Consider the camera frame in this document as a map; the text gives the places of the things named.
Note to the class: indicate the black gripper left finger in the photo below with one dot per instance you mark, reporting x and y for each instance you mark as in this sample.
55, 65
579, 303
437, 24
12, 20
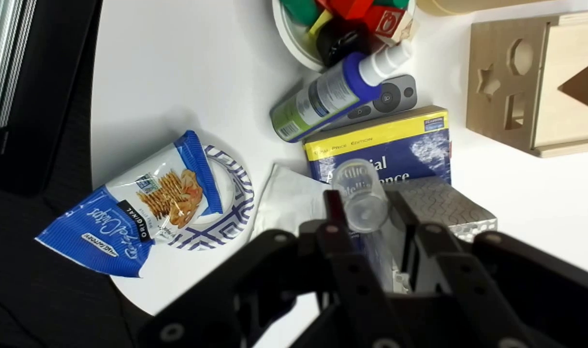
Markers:
354, 278

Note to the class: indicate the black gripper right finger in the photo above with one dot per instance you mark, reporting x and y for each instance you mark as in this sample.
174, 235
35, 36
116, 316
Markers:
461, 283

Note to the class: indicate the blue spray bottle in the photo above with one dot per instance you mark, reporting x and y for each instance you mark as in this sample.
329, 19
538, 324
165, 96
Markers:
325, 98

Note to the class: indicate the white paper sheet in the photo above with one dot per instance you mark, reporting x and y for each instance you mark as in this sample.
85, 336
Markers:
287, 200

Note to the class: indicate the blue patterned paper plate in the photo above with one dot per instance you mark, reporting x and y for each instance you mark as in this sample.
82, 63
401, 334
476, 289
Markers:
232, 206

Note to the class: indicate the blue book yellow edge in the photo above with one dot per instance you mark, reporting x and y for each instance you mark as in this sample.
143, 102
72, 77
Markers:
397, 142

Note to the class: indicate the grey remote control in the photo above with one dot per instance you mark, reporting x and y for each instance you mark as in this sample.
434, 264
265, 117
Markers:
401, 98

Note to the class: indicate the wooden shape sorter box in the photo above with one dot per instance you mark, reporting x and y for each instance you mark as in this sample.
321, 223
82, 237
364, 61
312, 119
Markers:
552, 98

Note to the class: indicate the white bowl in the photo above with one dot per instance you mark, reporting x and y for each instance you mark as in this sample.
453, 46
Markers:
294, 46

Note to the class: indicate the blue pretzel snack bag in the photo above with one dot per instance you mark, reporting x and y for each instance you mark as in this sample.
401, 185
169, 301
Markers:
113, 233

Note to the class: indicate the printed wooden toy block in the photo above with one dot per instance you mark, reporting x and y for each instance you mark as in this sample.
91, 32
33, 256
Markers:
387, 24

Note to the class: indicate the yellow toy block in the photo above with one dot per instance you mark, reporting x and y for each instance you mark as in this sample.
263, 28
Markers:
319, 24

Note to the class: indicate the red toy block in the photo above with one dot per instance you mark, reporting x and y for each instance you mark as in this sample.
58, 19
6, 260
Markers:
352, 9

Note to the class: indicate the green toy block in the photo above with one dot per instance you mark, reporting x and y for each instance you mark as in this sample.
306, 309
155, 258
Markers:
300, 11

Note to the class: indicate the robot stand with metal frame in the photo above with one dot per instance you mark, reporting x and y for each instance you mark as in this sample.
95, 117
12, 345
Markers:
10, 65

